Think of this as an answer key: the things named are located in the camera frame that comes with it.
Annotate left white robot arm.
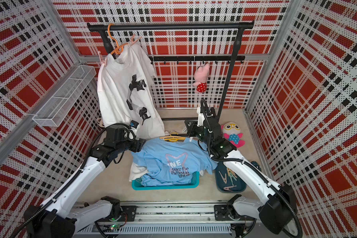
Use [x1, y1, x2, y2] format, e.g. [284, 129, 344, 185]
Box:
[11, 121, 146, 238]

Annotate orange plastic hanger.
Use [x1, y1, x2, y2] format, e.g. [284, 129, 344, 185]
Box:
[107, 23, 131, 55]

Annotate black wall hook rail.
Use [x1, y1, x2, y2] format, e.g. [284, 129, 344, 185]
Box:
[149, 55, 232, 63]

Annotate aluminium front rail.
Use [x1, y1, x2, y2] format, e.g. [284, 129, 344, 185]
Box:
[78, 201, 265, 237]

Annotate black-haired boy doll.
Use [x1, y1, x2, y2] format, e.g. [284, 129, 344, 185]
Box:
[96, 118, 105, 128]

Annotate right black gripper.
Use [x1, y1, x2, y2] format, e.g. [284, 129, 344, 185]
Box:
[185, 120, 213, 147]

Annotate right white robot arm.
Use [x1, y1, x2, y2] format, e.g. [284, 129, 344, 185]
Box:
[185, 99, 303, 238]

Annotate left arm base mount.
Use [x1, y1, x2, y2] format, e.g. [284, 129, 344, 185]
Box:
[98, 205, 137, 223]

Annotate white owl plush toy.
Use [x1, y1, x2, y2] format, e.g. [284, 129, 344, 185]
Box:
[221, 122, 246, 148]

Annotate pink clothespin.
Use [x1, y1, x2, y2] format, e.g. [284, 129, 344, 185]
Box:
[97, 51, 107, 66]
[129, 34, 142, 46]

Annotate pink pig plush toy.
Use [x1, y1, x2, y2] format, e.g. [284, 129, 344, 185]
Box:
[193, 63, 210, 93]

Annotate dark teal clothespin bin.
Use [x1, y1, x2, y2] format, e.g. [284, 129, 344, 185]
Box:
[215, 162, 247, 193]

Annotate light blue cloth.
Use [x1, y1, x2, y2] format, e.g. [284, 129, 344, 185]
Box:
[129, 138, 218, 187]

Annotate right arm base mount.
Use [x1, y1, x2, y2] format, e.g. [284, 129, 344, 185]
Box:
[214, 204, 246, 221]

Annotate teal tray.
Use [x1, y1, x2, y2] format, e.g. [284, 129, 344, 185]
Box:
[132, 172, 200, 191]

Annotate black clothes rack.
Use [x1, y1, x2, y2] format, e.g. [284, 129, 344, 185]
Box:
[87, 23, 253, 112]

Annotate white printed t-shirt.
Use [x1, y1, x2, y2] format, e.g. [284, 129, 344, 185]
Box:
[97, 43, 165, 139]

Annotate white wire mesh basket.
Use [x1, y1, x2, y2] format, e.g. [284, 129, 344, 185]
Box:
[32, 65, 96, 127]

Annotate wooden hanger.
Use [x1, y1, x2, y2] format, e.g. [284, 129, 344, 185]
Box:
[159, 131, 186, 143]

